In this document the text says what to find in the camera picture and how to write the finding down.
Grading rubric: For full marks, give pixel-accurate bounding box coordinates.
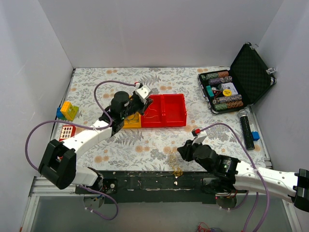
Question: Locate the yellow plastic bin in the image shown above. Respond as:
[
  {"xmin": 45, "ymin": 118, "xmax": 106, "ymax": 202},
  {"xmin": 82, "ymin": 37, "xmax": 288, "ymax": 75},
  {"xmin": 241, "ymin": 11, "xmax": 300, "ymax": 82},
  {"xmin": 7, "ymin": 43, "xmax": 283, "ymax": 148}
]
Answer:
[{"xmin": 123, "ymin": 112, "xmax": 141, "ymax": 129}]

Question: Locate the red plastic bin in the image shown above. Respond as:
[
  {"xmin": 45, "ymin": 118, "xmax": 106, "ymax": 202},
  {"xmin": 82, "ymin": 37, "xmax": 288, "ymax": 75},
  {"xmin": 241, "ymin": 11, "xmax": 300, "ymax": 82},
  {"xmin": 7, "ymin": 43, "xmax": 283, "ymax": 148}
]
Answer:
[
  {"xmin": 141, "ymin": 94, "xmax": 164, "ymax": 128},
  {"xmin": 162, "ymin": 94, "xmax": 187, "ymax": 127}
]

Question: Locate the yellow wire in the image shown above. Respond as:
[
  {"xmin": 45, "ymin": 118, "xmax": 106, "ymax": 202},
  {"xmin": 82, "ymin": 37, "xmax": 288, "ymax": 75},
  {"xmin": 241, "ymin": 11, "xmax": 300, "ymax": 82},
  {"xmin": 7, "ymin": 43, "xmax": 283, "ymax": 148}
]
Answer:
[{"xmin": 144, "ymin": 106, "xmax": 161, "ymax": 120}]

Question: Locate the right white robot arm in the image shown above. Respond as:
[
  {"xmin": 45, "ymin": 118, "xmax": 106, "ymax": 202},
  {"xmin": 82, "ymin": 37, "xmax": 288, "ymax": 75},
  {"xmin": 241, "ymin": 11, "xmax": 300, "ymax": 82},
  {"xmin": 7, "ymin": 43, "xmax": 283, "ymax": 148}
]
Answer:
[{"xmin": 177, "ymin": 140, "xmax": 309, "ymax": 212}]

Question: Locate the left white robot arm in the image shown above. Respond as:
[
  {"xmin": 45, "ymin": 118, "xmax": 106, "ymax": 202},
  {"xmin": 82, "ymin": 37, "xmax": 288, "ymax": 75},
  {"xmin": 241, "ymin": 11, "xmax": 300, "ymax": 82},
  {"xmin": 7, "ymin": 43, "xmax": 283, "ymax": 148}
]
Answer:
[{"xmin": 38, "ymin": 87, "xmax": 153, "ymax": 193}]

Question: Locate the floral table mat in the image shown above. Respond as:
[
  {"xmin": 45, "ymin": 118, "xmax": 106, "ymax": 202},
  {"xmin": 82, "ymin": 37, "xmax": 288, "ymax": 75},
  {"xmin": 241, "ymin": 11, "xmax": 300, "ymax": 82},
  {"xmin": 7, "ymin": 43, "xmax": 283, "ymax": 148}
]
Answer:
[{"xmin": 65, "ymin": 68, "xmax": 266, "ymax": 171}]

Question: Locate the black microphone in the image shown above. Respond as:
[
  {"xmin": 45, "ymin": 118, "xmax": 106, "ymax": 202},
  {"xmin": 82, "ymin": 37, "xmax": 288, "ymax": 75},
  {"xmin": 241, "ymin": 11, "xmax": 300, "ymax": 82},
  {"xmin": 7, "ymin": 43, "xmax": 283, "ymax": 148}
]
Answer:
[{"xmin": 238, "ymin": 109, "xmax": 255, "ymax": 150}]

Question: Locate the small blue toy block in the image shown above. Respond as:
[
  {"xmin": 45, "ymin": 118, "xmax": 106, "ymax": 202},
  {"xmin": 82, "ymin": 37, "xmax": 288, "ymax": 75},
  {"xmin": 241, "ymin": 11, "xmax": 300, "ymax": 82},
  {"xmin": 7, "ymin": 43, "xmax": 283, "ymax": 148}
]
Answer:
[{"xmin": 252, "ymin": 131, "xmax": 260, "ymax": 141}]

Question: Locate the yellow green blue block stack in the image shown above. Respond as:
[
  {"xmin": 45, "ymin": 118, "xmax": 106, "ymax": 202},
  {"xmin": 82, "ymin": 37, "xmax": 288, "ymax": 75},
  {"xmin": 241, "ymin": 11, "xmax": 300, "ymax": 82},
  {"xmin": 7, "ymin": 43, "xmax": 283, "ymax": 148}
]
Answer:
[{"xmin": 56, "ymin": 101, "xmax": 79, "ymax": 121}]

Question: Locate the red white window block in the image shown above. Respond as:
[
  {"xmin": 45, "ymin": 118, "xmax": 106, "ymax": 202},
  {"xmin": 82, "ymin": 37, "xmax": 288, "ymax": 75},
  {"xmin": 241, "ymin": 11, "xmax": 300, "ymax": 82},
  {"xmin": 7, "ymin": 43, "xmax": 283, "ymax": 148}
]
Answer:
[{"xmin": 59, "ymin": 125, "xmax": 76, "ymax": 141}]

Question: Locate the black poker chip case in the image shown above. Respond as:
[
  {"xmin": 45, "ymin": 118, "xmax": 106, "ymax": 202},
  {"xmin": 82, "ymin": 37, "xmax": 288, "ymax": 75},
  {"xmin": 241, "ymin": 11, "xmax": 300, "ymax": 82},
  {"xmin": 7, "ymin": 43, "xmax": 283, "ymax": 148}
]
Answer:
[{"xmin": 197, "ymin": 43, "xmax": 277, "ymax": 115}]

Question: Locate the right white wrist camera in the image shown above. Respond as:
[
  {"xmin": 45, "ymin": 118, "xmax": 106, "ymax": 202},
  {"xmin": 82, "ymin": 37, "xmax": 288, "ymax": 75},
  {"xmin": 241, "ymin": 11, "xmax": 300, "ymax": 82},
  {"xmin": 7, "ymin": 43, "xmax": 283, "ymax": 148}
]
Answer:
[{"xmin": 192, "ymin": 128, "xmax": 207, "ymax": 144}]

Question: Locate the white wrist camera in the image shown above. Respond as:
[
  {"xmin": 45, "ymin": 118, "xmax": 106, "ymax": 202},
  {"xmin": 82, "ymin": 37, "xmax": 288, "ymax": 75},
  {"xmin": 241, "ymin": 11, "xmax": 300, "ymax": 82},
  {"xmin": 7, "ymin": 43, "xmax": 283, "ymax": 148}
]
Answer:
[
  {"xmin": 192, "ymin": 128, "xmax": 207, "ymax": 144},
  {"xmin": 135, "ymin": 82, "xmax": 152, "ymax": 104}
]

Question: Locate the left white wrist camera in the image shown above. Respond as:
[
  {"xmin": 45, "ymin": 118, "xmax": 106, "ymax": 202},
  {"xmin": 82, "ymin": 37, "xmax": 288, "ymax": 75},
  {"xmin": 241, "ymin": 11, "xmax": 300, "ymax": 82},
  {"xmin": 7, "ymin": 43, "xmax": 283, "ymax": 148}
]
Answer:
[{"xmin": 135, "ymin": 82, "xmax": 152, "ymax": 104}]

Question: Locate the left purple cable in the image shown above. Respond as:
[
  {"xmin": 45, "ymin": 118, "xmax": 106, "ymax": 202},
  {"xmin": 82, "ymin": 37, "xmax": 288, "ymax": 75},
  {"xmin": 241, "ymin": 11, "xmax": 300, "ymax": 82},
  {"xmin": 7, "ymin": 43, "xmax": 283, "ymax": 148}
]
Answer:
[{"xmin": 25, "ymin": 80, "xmax": 140, "ymax": 221}]

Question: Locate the purple cable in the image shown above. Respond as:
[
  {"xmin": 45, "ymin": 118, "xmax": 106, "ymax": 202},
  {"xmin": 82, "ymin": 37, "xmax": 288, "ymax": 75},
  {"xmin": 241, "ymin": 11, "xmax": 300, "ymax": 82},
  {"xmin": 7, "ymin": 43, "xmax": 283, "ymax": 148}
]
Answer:
[
  {"xmin": 193, "ymin": 122, "xmax": 270, "ymax": 232},
  {"xmin": 25, "ymin": 80, "xmax": 140, "ymax": 221}
]

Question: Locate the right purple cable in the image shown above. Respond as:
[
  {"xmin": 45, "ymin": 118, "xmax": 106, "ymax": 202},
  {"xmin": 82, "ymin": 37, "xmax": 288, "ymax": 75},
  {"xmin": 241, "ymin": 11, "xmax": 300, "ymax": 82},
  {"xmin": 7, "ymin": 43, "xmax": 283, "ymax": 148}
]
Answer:
[{"xmin": 193, "ymin": 122, "xmax": 270, "ymax": 232}]

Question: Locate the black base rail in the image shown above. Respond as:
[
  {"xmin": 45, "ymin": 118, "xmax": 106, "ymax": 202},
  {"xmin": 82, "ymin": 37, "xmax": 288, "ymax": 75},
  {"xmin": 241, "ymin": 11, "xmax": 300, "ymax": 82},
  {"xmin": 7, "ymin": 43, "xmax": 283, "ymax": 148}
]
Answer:
[{"xmin": 72, "ymin": 170, "xmax": 266, "ymax": 205}]

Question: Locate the wire bundle on floor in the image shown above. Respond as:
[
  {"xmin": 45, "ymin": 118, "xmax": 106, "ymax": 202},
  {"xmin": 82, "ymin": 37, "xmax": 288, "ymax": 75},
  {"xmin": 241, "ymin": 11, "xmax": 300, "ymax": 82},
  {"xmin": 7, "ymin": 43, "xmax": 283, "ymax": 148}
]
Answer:
[{"xmin": 196, "ymin": 221, "xmax": 224, "ymax": 232}]

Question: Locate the aluminium frame rail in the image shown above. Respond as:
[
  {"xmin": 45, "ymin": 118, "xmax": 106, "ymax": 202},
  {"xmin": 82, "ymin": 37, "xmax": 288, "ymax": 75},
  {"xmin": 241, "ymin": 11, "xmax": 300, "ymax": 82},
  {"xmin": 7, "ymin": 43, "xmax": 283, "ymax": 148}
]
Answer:
[{"xmin": 19, "ymin": 176, "xmax": 84, "ymax": 232}]

